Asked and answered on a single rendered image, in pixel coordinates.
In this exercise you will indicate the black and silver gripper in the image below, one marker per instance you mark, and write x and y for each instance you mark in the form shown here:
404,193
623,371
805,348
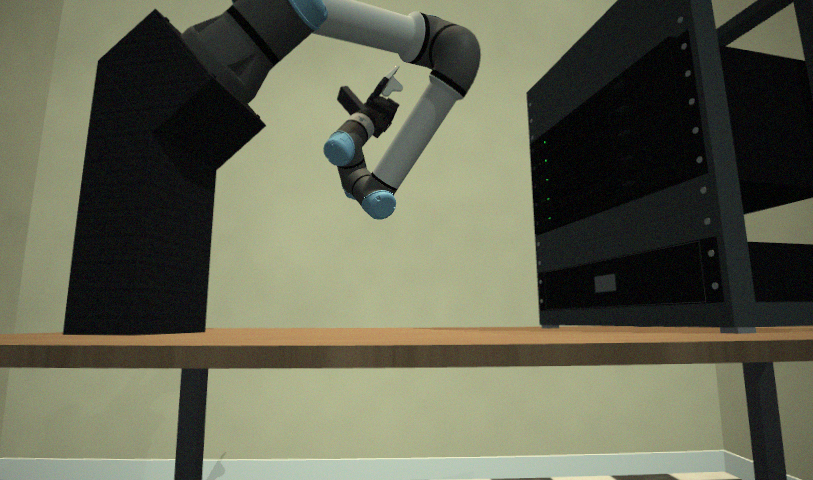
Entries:
378,105

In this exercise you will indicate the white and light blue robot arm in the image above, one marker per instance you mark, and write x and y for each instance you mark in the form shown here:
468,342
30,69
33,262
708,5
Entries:
245,42

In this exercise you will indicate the dark grey server rack frame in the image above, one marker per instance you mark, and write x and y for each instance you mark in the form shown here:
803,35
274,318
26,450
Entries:
639,193

